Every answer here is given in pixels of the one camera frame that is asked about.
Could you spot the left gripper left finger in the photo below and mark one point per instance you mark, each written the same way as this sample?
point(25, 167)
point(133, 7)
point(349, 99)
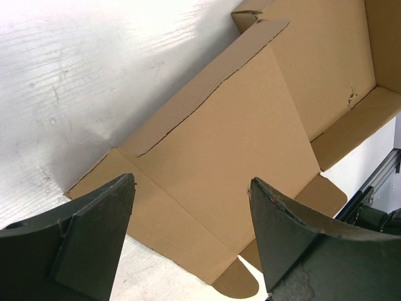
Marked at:
point(70, 252)

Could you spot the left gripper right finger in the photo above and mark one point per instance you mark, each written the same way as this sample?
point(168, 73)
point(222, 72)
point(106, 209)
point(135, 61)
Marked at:
point(306, 255)

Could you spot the brown cardboard express box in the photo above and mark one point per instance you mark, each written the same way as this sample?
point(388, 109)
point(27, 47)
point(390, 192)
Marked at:
point(304, 85)

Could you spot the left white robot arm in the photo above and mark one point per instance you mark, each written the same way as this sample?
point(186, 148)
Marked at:
point(372, 214)

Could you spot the aluminium front rail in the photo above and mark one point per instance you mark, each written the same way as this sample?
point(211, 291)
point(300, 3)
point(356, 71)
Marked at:
point(389, 166)

